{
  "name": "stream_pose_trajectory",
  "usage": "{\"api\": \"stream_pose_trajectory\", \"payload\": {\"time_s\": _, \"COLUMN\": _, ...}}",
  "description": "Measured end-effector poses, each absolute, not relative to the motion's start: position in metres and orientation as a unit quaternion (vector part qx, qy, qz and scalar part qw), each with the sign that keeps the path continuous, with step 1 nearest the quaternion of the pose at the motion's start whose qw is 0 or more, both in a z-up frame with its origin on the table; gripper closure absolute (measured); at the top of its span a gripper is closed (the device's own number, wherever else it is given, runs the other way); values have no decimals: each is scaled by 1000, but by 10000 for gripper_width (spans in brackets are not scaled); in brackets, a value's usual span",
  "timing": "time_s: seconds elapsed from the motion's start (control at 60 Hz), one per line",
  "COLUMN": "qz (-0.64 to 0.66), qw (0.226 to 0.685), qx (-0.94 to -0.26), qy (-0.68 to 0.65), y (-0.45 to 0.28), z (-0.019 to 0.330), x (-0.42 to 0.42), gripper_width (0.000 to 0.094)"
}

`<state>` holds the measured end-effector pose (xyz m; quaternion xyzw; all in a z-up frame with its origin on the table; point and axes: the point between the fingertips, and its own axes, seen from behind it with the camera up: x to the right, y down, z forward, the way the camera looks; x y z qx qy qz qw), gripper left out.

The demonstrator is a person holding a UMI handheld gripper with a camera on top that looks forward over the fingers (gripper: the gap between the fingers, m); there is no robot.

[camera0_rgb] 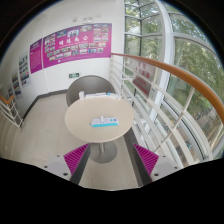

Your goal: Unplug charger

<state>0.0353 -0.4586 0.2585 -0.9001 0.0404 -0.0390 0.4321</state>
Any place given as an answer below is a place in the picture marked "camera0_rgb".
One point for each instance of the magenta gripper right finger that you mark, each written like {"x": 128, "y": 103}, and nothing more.
{"x": 152, "y": 167}

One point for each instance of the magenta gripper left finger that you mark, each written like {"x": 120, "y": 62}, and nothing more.
{"x": 71, "y": 165}

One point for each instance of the round beige table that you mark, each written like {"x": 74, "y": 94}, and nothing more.
{"x": 80, "y": 114}

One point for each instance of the white blue power strip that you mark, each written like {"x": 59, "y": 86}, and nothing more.
{"x": 108, "y": 121}

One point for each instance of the white metal railing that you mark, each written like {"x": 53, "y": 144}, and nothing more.
{"x": 161, "y": 123}

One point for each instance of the grey round-backed chair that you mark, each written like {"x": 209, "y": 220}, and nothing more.
{"x": 88, "y": 84}

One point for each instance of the red sign on window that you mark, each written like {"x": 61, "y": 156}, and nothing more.
{"x": 143, "y": 77}

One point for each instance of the green exit sign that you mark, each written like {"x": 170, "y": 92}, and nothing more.
{"x": 74, "y": 75}

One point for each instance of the left stair railing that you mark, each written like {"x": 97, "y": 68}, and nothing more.
{"x": 9, "y": 110}

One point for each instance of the orange wooden handrail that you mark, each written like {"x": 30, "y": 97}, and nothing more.
{"x": 190, "y": 79}

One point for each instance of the grey photo wall board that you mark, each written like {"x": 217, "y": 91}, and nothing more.
{"x": 24, "y": 70}

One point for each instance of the small magenta wall poster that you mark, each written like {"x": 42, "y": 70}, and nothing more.
{"x": 36, "y": 56}

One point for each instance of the large magenta wall poster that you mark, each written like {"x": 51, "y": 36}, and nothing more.
{"x": 77, "y": 43}

